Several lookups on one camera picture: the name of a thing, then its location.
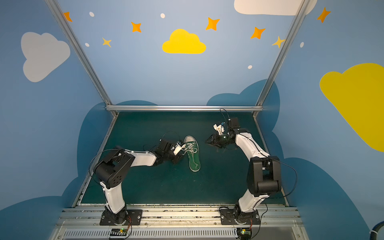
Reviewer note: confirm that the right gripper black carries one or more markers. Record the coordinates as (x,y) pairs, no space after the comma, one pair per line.
(219,140)

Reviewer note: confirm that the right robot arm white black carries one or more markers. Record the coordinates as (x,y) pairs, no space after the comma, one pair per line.
(264,172)

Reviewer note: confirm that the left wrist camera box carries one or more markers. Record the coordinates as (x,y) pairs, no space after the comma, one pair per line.
(178,147)

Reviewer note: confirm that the right aluminium frame post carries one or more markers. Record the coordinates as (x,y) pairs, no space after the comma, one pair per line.
(290,37)

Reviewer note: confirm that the left aluminium frame post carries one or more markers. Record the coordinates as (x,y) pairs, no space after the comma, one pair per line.
(57,12)

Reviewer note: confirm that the right controller board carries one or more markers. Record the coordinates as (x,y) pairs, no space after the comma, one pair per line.
(244,234)

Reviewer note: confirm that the aluminium frame post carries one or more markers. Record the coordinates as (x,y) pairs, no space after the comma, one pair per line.
(57,12)
(290,37)

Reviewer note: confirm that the front aluminium rail bed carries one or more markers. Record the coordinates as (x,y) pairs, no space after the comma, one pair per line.
(180,222)

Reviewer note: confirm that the green canvas sneaker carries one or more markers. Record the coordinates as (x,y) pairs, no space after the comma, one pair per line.
(194,160)

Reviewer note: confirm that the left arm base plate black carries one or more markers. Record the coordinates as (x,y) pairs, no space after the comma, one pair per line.
(122,218)

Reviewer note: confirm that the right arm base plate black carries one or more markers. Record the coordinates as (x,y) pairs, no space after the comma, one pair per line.
(237,217)

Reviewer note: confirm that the controller board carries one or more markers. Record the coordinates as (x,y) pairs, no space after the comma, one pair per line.
(118,234)
(244,234)

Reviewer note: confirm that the back aluminium frame bar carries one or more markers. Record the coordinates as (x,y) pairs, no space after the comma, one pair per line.
(142,108)

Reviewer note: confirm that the left controller board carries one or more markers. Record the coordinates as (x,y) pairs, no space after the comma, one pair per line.
(118,234)

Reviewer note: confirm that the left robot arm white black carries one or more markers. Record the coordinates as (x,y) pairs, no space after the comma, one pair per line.
(113,168)

